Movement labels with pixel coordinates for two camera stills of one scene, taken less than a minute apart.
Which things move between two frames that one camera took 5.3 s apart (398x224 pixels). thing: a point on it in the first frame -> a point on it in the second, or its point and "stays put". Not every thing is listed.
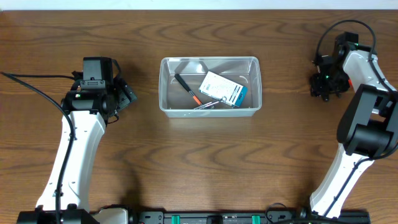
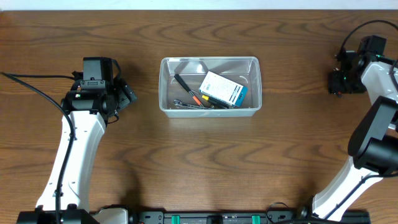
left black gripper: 122,98 stays put
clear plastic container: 175,101 stays put
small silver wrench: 222,99 -> 177,102
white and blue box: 217,87 stays put
